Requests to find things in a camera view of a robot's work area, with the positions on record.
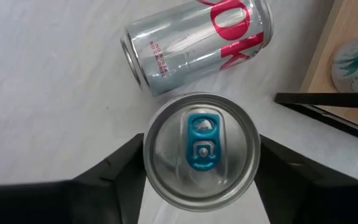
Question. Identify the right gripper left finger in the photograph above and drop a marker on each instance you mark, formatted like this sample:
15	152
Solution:
73	202

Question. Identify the slim blue silver can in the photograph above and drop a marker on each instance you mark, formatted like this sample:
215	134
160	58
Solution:
202	152

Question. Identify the silver Diet Coke can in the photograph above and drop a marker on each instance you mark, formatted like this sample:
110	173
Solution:
191	43

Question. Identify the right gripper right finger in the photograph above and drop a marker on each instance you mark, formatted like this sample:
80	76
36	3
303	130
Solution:
315	199

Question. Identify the wooden shelf with black legs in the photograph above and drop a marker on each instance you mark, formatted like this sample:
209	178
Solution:
337	31

